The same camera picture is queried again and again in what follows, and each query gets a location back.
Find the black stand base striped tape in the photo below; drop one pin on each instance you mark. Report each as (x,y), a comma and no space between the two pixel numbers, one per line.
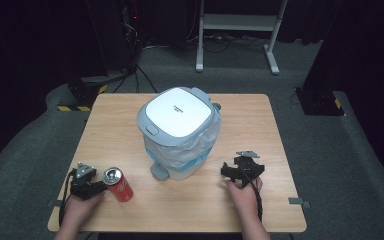
(83,91)

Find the clear plastic bin liner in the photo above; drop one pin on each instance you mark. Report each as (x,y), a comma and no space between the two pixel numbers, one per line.
(188,146)

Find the dark equipment rack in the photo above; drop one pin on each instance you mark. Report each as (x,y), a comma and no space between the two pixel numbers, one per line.
(128,30)

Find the person's left hand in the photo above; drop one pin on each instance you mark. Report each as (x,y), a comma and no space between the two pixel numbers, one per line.
(77,209)

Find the person's right hand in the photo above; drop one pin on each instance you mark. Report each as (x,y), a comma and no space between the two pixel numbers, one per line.
(245,198)

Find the red drink can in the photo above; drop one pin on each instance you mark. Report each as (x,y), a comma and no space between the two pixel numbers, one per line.
(119,185)

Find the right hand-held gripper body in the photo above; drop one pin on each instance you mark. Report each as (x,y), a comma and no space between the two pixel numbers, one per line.
(246,168)

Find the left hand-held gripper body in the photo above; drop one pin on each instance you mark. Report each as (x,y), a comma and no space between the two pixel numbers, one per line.
(82,176)

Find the grey table bracket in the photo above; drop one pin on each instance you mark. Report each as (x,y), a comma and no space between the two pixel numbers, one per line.
(299,201)
(54,203)

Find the white metal stand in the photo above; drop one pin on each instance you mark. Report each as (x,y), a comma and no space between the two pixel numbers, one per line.
(240,23)

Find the grey pedal trash bin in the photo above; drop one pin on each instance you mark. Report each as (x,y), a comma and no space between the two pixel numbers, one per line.
(176,116)

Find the black tripod stand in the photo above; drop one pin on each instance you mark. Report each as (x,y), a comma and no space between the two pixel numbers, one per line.
(136,75)

